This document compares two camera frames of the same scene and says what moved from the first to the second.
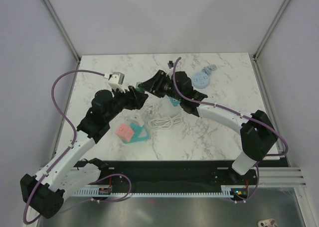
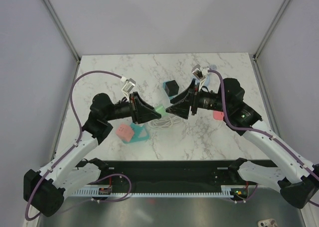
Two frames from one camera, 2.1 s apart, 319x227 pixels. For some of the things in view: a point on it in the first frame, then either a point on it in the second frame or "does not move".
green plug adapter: (140, 89) → (160, 109)
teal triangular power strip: (137, 129) does not move
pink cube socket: (125, 132) does not move
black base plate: (166, 175) does not move
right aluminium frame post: (253, 57) does not move
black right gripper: (153, 85) → (190, 97)
